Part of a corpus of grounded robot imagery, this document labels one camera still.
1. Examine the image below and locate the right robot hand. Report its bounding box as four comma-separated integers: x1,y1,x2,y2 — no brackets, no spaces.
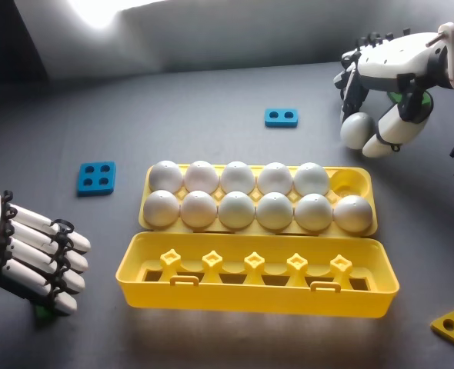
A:
333,31,449,159

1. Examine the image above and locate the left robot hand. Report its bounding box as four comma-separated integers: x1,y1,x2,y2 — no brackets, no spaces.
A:
0,183,92,317

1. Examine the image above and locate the yellow egg carton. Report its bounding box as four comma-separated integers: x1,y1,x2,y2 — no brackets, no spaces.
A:
115,164,400,319

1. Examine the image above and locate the green four-hole block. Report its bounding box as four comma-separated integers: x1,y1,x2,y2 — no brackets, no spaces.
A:
387,90,433,115

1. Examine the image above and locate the green two-hole block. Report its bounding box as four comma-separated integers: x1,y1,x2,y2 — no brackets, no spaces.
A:
33,303,58,319

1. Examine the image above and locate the blue four-hole block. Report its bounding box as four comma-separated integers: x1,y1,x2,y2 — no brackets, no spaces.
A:
76,161,117,198

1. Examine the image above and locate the blue two-hole block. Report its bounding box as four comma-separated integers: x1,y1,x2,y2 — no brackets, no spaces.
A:
264,108,300,129

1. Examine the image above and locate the white backdrop cloth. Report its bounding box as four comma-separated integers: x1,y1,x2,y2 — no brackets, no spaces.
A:
13,0,454,80

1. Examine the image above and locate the grey table cloth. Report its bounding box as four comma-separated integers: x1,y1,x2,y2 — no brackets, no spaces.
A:
0,59,454,369

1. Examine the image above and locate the yellow four-hole block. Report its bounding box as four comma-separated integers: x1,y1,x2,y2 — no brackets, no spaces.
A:
429,301,454,354

